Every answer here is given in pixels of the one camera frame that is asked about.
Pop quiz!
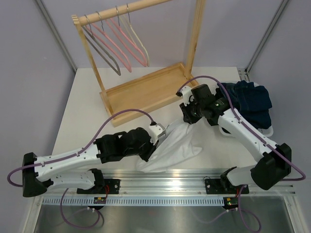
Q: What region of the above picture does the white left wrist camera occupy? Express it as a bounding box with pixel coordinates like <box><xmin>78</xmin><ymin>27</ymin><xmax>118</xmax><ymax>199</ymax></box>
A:
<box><xmin>148</xmin><ymin>122</ymin><xmax>166</xmax><ymax>145</ymax></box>

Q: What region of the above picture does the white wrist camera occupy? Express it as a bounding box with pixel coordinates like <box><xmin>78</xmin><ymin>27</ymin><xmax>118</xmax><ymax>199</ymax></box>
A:
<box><xmin>176</xmin><ymin>86</ymin><xmax>194</xmax><ymax>106</ymax></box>
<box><xmin>148</xmin><ymin>122</ymin><xmax>166</xmax><ymax>145</ymax></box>

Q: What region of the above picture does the aluminium mounting rail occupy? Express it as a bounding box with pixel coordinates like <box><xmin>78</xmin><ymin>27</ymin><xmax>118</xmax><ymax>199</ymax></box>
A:
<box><xmin>31</xmin><ymin>168</ymin><xmax>296</xmax><ymax>197</ymax></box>

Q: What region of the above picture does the wooden hanger with blue garment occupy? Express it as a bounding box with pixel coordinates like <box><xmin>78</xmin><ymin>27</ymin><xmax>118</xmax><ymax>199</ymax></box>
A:
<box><xmin>121</xmin><ymin>4</ymin><xmax>150</xmax><ymax>67</ymax></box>

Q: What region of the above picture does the dark blue garment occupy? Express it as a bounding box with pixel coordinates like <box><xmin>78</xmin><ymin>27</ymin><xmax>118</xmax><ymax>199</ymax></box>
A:
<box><xmin>217</xmin><ymin>81</ymin><xmax>273</xmax><ymax>129</ymax></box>

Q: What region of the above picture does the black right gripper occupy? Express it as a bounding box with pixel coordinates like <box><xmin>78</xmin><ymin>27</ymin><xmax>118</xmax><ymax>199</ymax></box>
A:
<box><xmin>180</xmin><ymin>97</ymin><xmax>205</xmax><ymax>124</ymax></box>

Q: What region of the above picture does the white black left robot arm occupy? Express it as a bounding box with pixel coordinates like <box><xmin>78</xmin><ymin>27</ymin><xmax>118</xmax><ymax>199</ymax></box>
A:
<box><xmin>22</xmin><ymin>125</ymin><xmax>165</xmax><ymax>198</ymax></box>

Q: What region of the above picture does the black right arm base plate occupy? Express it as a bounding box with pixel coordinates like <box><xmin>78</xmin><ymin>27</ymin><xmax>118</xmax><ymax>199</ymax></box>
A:
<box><xmin>204</xmin><ymin>179</ymin><xmax>242</xmax><ymax>195</ymax></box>

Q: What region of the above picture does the pink hanger with black garment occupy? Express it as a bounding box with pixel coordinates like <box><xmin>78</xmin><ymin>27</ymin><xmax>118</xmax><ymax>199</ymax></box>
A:
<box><xmin>105</xmin><ymin>6</ymin><xmax>150</xmax><ymax>67</ymax></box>

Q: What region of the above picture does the white slotted cable duct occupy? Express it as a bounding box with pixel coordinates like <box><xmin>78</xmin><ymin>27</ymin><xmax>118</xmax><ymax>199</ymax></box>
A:
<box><xmin>42</xmin><ymin>196</ymin><xmax>225</xmax><ymax>206</ymax></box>

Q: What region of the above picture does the white plastic basket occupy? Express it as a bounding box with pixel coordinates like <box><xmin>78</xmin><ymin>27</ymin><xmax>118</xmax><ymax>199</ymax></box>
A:
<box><xmin>218</xmin><ymin>81</ymin><xmax>274</xmax><ymax>138</ymax></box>

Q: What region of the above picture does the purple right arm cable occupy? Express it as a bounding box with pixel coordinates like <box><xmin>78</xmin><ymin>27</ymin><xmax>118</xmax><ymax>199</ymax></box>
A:
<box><xmin>177</xmin><ymin>75</ymin><xmax>306</xmax><ymax>231</ymax></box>

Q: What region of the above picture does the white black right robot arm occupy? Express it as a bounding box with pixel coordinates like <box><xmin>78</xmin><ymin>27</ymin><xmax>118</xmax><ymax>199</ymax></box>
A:
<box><xmin>176</xmin><ymin>84</ymin><xmax>292</xmax><ymax>192</ymax></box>

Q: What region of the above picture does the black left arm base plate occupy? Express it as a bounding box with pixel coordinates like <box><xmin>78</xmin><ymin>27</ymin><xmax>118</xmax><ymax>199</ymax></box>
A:
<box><xmin>76</xmin><ymin>179</ymin><xmax>121</xmax><ymax>195</ymax></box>

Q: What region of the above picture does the wooden clothes rack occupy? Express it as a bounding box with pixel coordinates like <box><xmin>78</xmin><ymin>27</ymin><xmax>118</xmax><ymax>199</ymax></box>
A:
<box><xmin>71</xmin><ymin>0</ymin><xmax>206</xmax><ymax>127</ymax></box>

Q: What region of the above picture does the white garment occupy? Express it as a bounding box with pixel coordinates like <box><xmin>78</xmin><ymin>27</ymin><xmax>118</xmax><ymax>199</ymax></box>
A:
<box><xmin>136</xmin><ymin>119</ymin><xmax>203</xmax><ymax>173</ymax></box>

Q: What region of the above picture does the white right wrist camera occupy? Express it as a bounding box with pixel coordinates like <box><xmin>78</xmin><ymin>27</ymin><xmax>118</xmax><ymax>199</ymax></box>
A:
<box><xmin>176</xmin><ymin>86</ymin><xmax>194</xmax><ymax>106</ymax></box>

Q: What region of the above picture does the grey metal hanger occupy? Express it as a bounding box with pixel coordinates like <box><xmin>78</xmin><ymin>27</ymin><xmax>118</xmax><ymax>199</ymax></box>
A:
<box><xmin>82</xmin><ymin>15</ymin><xmax>121</xmax><ymax>76</ymax></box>

